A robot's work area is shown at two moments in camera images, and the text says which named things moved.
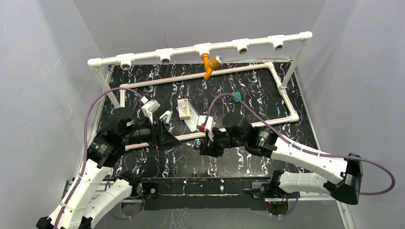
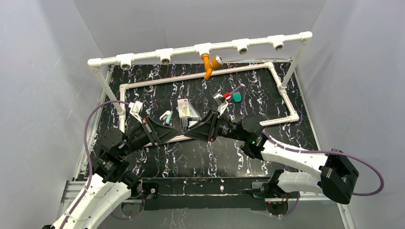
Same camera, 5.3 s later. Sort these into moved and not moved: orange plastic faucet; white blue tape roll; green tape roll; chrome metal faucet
Moved: chrome metal faucet
Not moved: green tape roll; white blue tape roll; orange plastic faucet
